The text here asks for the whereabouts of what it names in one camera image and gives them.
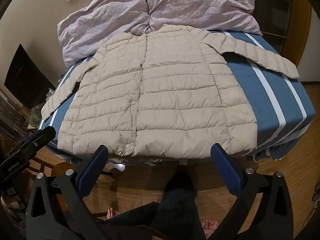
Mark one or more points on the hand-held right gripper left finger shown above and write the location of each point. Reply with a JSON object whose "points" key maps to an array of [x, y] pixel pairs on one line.
{"points": [[93, 172]]}

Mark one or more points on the person's dark shoe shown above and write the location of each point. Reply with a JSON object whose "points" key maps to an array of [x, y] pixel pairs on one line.
{"points": [[178, 180]]}

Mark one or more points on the blue white-striped bed sheet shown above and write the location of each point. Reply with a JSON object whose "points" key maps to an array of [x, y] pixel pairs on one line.
{"points": [[250, 92]]}

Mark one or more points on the dark shelf unit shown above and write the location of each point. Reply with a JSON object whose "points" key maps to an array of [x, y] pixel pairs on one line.
{"points": [[12, 120]]}

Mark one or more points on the black flat screen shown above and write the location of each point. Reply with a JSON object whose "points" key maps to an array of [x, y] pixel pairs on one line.
{"points": [[27, 80]]}

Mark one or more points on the wooden door frame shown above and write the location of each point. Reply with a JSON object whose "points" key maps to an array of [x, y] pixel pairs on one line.
{"points": [[303, 35]]}

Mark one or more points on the lilac crumpled duvet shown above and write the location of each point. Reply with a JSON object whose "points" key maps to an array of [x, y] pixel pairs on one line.
{"points": [[112, 17]]}

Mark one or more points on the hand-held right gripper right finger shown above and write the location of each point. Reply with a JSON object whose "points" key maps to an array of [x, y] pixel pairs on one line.
{"points": [[225, 170]]}

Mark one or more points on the beige puffer jacket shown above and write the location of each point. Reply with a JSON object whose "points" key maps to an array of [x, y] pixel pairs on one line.
{"points": [[162, 92]]}

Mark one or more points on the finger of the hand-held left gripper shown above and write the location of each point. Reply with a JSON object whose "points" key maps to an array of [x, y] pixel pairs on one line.
{"points": [[32, 143]]}

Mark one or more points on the dark glass door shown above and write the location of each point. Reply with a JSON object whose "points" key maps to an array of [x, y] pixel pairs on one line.
{"points": [[275, 10]]}

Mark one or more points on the round wooden stool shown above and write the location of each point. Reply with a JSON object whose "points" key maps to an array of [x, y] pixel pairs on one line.
{"points": [[58, 168]]}

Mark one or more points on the person's dark trouser leg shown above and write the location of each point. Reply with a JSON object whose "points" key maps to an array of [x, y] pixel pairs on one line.
{"points": [[172, 212]]}

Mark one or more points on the person's left hand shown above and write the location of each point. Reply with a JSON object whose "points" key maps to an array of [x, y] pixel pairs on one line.
{"points": [[10, 205]]}

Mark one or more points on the pink patterned cloth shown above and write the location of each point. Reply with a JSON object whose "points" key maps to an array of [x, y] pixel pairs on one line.
{"points": [[207, 226], [111, 212]]}

